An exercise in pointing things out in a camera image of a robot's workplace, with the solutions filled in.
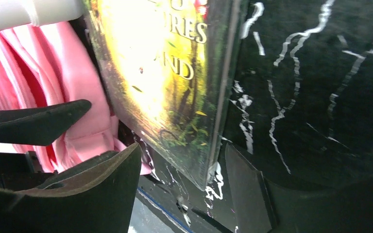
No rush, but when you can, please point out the pink student backpack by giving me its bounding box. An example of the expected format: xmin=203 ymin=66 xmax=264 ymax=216
xmin=0 ymin=20 xmax=152 ymax=176

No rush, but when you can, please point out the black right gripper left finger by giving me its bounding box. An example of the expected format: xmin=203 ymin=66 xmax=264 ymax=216
xmin=0 ymin=143 xmax=142 ymax=233

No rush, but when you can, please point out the green cover book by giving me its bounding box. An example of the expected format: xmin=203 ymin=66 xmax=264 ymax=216
xmin=84 ymin=0 xmax=248 ymax=190

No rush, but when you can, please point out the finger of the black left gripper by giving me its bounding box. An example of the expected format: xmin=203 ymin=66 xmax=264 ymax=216
xmin=0 ymin=100 xmax=91 ymax=146

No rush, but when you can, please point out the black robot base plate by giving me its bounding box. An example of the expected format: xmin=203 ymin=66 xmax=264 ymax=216
xmin=130 ymin=133 xmax=239 ymax=233

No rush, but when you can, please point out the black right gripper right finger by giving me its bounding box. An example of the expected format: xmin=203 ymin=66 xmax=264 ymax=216
xmin=224 ymin=143 xmax=373 ymax=233

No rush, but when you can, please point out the white PVC pipe frame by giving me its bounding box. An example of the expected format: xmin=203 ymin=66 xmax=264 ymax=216
xmin=0 ymin=0 xmax=84 ymax=31

